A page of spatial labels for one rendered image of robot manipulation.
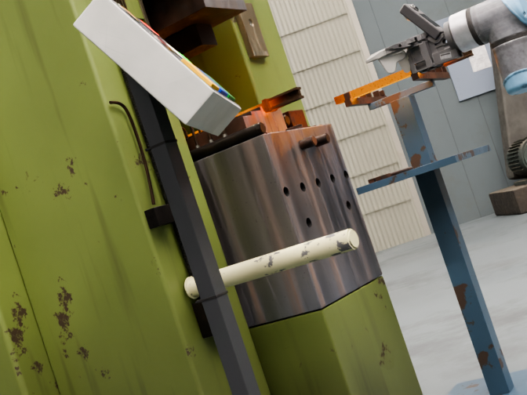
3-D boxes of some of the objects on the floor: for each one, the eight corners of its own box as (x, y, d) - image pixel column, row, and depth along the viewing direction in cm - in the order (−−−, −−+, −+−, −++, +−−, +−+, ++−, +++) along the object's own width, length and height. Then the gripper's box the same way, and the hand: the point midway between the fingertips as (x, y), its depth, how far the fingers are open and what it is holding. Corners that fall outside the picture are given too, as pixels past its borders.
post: (323, 581, 172) (152, 66, 175) (314, 592, 168) (139, 66, 171) (307, 582, 174) (137, 73, 177) (297, 592, 170) (125, 74, 174)
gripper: (450, 56, 192) (369, 88, 203) (473, 56, 206) (397, 85, 217) (437, 19, 192) (357, 53, 203) (462, 21, 207) (386, 53, 217)
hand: (376, 58), depth 210 cm, fingers open, 11 cm apart
